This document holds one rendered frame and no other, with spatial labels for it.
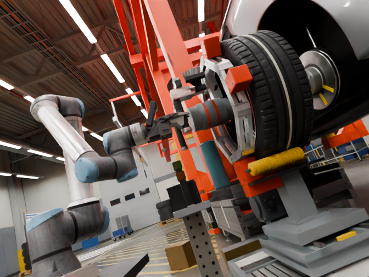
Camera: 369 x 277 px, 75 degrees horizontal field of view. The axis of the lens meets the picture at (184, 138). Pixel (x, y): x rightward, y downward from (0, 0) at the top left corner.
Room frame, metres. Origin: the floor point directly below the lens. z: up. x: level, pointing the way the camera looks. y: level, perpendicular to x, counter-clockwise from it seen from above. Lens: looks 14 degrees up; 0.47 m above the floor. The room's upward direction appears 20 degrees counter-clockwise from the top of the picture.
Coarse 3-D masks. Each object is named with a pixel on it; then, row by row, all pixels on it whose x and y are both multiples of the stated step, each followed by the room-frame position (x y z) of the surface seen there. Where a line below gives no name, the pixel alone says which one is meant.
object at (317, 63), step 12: (312, 60) 1.19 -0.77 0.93; (324, 60) 1.12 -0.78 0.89; (312, 72) 1.19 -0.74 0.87; (324, 72) 1.16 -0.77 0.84; (336, 72) 1.12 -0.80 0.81; (312, 84) 1.21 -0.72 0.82; (324, 84) 1.20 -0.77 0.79; (336, 84) 1.13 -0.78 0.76; (312, 96) 1.32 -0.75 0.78; (324, 96) 1.24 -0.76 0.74; (336, 96) 1.19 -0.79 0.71; (324, 108) 1.29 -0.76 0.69
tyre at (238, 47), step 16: (256, 32) 1.01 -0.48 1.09; (272, 32) 0.97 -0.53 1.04; (224, 48) 1.00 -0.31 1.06; (240, 48) 0.92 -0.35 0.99; (256, 48) 0.92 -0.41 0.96; (272, 48) 0.92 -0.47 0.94; (288, 48) 0.92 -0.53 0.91; (240, 64) 0.93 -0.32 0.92; (256, 64) 0.90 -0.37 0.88; (272, 64) 0.90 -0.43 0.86; (288, 64) 0.91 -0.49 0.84; (256, 80) 0.89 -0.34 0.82; (272, 80) 0.90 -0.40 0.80; (288, 80) 0.92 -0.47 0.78; (304, 80) 0.92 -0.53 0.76; (256, 96) 0.91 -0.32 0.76; (272, 96) 0.92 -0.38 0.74; (304, 96) 0.94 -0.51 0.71; (256, 112) 0.97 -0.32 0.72; (272, 112) 0.94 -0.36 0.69; (288, 112) 0.95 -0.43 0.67; (304, 112) 0.98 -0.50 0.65; (224, 128) 1.47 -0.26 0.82; (272, 128) 0.97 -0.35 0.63; (288, 128) 1.00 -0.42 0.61; (304, 128) 1.03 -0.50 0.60; (256, 144) 1.10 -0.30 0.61; (272, 144) 1.03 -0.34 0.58; (304, 144) 1.13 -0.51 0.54
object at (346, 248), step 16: (368, 224) 0.99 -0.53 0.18; (272, 240) 1.39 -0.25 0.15; (320, 240) 1.12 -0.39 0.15; (336, 240) 1.06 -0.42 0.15; (352, 240) 0.97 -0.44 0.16; (368, 240) 0.98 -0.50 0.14; (272, 256) 1.32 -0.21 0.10; (288, 256) 1.10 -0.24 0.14; (304, 256) 0.95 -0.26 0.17; (320, 256) 0.95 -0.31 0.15; (336, 256) 0.96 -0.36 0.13; (352, 256) 0.97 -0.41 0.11; (304, 272) 1.01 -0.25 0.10; (320, 272) 0.95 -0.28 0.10
